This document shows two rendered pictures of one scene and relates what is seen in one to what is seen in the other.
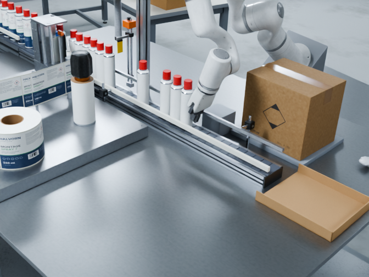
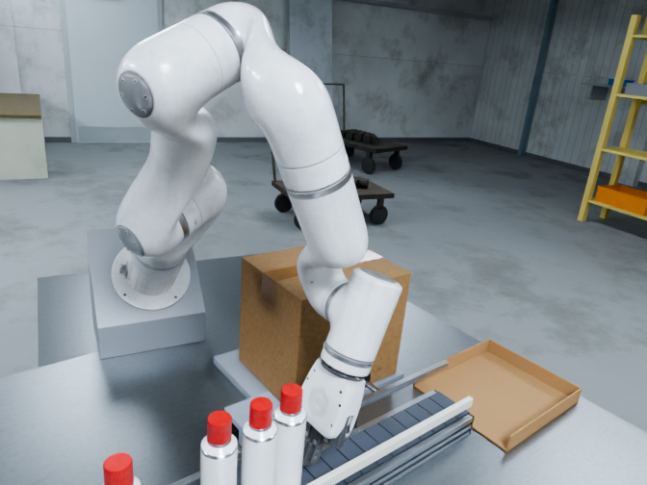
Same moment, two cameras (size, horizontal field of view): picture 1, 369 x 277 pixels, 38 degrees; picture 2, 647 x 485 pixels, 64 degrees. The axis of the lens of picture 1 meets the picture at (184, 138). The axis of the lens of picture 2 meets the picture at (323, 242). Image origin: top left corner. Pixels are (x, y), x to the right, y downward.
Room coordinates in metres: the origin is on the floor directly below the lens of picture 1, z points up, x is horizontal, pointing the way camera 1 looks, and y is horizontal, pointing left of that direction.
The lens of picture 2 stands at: (1.83, 0.64, 1.57)
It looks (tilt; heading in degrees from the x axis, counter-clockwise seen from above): 20 degrees down; 277
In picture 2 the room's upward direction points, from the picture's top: 5 degrees clockwise
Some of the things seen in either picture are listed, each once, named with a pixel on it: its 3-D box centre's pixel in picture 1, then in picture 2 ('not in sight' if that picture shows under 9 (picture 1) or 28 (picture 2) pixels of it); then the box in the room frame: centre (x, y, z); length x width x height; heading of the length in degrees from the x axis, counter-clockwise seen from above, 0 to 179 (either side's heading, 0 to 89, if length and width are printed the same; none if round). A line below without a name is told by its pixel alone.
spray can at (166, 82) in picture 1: (166, 93); (219, 475); (2.01, 0.08, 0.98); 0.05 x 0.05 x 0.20
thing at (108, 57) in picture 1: (109, 66); not in sight; (2.27, 0.35, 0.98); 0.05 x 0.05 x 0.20
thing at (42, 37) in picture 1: (51, 46); not in sight; (2.41, 0.64, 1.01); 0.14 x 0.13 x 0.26; 47
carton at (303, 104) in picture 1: (291, 106); (322, 317); (1.94, -0.42, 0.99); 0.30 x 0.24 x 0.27; 45
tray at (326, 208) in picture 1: (313, 199); (497, 387); (1.51, -0.45, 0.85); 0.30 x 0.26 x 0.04; 47
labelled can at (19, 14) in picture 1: (20, 25); not in sight; (2.78, 0.90, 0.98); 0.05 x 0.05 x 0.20
